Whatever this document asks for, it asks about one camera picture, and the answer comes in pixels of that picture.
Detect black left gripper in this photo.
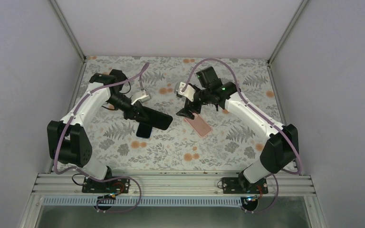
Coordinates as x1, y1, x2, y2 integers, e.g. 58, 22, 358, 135
106, 92, 149, 120

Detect blue black phone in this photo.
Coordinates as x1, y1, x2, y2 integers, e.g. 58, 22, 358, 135
141, 107, 173, 130

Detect pink phone case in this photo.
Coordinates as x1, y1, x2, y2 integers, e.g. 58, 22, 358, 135
184, 114, 212, 138

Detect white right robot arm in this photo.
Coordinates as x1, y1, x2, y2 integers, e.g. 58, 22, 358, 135
175, 67, 298, 193

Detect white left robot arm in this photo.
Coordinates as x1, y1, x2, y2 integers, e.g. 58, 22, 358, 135
47, 69, 149, 192

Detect floral patterned table mat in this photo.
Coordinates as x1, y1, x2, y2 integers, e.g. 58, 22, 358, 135
78, 56, 281, 171

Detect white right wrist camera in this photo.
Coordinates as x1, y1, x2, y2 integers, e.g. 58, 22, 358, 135
175, 82, 196, 102

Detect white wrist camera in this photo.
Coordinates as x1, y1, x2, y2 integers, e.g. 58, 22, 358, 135
130, 90, 151, 105
175, 82, 196, 102

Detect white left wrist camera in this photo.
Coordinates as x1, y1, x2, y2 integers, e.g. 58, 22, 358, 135
130, 90, 151, 105

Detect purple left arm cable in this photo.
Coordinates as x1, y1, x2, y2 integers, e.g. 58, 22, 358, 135
52, 62, 150, 177

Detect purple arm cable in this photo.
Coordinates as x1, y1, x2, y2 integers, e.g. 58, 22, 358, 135
182, 58, 303, 176
52, 62, 150, 177

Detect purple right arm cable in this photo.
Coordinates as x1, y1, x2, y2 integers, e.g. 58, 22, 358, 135
182, 58, 303, 176

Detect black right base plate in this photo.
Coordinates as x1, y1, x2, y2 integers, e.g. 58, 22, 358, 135
216, 177, 269, 194

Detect slotted grey cable duct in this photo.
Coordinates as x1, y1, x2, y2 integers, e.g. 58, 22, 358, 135
42, 196, 242, 207

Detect aluminium front rail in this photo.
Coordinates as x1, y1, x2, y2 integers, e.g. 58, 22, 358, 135
31, 171, 316, 197

